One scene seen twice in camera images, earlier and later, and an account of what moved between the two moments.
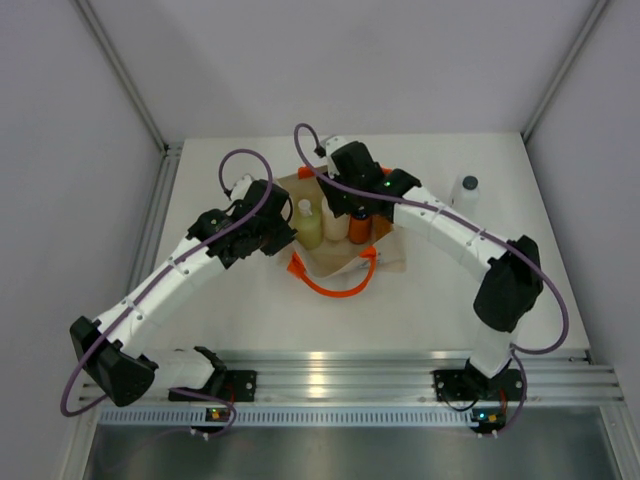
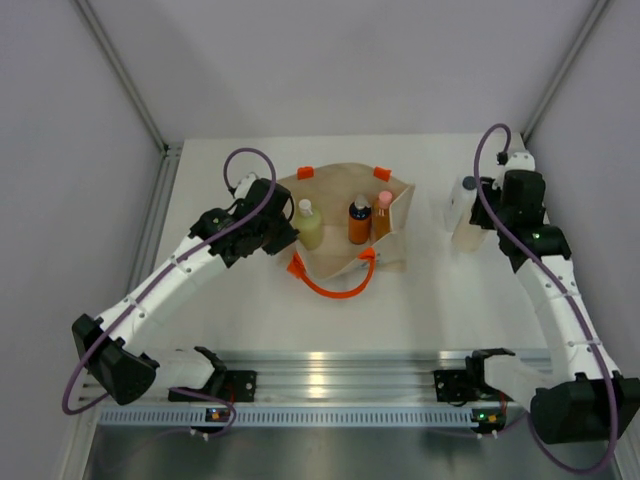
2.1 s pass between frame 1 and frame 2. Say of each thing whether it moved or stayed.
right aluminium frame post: stayed
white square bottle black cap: stayed
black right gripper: moved
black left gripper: stayed
